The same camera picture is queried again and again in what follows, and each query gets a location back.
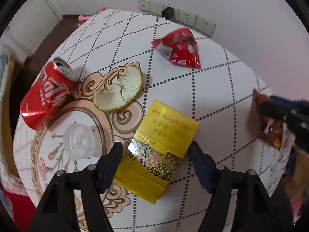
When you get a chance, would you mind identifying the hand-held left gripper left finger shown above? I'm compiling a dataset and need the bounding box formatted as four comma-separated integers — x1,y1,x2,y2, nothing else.
29,141,124,232

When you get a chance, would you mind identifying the red foil snack wrapper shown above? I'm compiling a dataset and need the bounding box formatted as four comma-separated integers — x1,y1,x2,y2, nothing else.
151,28,201,68

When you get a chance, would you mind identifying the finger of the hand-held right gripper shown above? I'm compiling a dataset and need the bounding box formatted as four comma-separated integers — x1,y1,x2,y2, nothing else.
259,101,294,121
269,95,309,113

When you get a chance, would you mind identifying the white crumpled paper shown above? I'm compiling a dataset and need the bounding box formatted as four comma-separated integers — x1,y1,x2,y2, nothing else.
278,127,296,166

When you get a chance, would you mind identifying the cardboard box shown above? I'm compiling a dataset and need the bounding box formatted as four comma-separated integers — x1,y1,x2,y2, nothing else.
282,150,309,200

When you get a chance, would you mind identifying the black plug adapter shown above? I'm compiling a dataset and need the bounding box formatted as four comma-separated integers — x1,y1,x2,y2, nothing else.
161,6,175,20

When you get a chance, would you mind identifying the red cloth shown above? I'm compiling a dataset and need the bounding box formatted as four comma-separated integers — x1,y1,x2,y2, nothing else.
2,188,38,223

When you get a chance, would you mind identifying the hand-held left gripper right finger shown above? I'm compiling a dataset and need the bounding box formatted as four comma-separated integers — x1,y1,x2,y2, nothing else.
188,141,294,232

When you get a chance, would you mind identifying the yellow cigarette box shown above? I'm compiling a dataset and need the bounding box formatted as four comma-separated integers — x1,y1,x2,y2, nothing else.
113,100,201,205

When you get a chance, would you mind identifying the wooden frame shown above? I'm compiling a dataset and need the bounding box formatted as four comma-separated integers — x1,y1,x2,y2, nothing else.
0,53,16,155

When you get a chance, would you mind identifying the red soda can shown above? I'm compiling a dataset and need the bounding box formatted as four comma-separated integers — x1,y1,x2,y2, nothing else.
20,57,77,130

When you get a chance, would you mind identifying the clear plastic cup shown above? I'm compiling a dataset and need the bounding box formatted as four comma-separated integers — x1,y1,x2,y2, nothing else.
63,123,103,159

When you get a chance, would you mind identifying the white wall socket strip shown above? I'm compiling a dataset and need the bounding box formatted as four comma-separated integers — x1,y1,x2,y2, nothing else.
138,0,217,38

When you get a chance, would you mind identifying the brown snack wrapper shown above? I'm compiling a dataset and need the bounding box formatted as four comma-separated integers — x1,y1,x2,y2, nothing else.
249,89,290,150

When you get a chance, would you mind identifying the orange peel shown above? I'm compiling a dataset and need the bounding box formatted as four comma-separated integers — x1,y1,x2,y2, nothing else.
93,67,144,113

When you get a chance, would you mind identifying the pink plastic object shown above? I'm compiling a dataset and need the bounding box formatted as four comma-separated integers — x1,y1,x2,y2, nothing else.
78,5,107,22

